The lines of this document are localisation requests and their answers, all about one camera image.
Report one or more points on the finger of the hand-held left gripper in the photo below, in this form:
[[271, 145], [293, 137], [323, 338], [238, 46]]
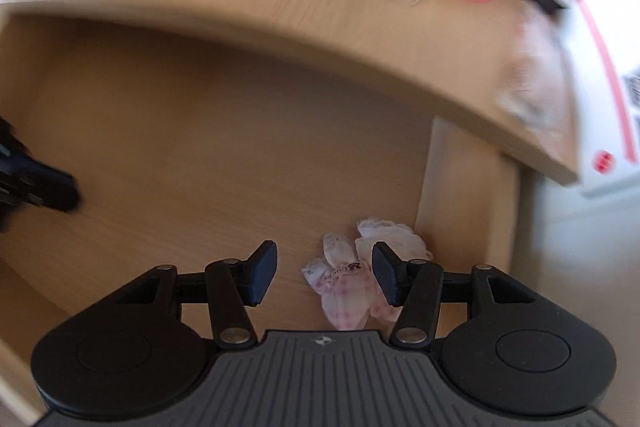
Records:
[[40, 187]]

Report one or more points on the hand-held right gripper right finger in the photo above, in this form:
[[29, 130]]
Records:
[[386, 274]]

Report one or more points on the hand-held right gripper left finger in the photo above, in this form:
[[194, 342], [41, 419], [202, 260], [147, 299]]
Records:
[[264, 271]]

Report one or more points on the wooden drawer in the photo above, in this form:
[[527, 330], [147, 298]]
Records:
[[225, 142]]

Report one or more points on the clear plastic barcode packet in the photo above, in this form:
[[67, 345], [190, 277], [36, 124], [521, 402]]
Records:
[[532, 77]]

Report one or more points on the white box red print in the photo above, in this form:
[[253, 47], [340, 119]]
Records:
[[607, 107]]

